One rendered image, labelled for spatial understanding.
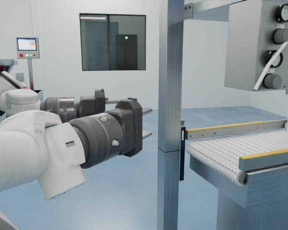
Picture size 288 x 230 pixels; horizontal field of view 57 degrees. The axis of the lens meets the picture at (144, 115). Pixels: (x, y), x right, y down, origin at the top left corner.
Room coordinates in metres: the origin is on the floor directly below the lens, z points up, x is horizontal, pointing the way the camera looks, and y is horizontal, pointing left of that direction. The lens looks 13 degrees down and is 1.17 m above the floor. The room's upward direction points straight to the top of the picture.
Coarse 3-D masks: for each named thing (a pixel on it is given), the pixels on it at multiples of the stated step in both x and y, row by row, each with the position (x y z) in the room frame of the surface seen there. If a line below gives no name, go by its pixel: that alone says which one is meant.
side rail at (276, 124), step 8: (272, 120) 1.03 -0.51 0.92; (280, 120) 1.03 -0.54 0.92; (216, 128) 0.92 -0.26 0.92; (224, 128) 0.93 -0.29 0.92; (232, 128) 0.94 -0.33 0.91; (240, 128) 0.96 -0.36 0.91; (248, 128) 0.97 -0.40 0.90; (256, 128) 0.99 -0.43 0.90; (264, 128) 1.00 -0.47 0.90; (272, 128) 1.02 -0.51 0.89; (192, 136) 0.88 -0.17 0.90; (200, 136) 0.89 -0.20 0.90; (208, 136) 0.91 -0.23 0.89
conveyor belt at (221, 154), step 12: (264, 132) 0.98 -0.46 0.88; (276, 132) 0.98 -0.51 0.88; (192, 144) 0.86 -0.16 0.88; (204, 144) 0.84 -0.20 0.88; (216, 144) 0.84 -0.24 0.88; (228, 144) 0.84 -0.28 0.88; (240, 144) 0.84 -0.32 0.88; (252, 144) 0.84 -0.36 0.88; (264, 144) 0.84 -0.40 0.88; (276, 144) 0.84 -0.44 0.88; (204, 156) 0.78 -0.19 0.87; (216, 156) 0.74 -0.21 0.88; (228, 156) 0.74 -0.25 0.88; (240, 156) 0.74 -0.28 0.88; (216, 168) 0.72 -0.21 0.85; (228, 168) 0.68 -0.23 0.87
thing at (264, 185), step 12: (192, 156) 0.88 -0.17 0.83; (192, 168) 0.88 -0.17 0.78; (204, 168) 0.81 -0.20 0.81; (264, 168) 0.67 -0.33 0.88; (276, 168) 0.67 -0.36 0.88; (216, 180) 0.75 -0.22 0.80; (228, 180) 0.70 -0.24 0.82; (252, 180) 0.64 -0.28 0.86; (264, 180) 0.65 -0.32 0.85; (276, 180) 0.67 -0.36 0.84; (228, 192) 0.70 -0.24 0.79; (240, 192) 0.65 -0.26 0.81; (252, 192) 0.64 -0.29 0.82; (264, 192) 0.65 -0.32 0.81; (276, 192) 0.67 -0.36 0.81; (240, 204) 0.65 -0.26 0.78; (252, 204) 0.64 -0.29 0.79
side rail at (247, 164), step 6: (264, 156) 0.65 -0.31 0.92; (270, 156) 0.66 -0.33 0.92; (276, 156) 0.66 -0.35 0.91; (282, 156) 0.67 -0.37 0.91; (240, 162) 0.63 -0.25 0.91; (246, 162) 0.63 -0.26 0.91; (252, 162) 0.64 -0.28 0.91; (258, 162) 0.64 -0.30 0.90; (264, 162) 0.65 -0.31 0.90; (270, 162) 0.66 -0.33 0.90; (276, 162) 0.67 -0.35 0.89; (282, 162) 0.67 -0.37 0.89; (240, 168) 0.63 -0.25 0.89; (246, 168) 0.63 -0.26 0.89; (252, 168) 0.64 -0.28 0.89
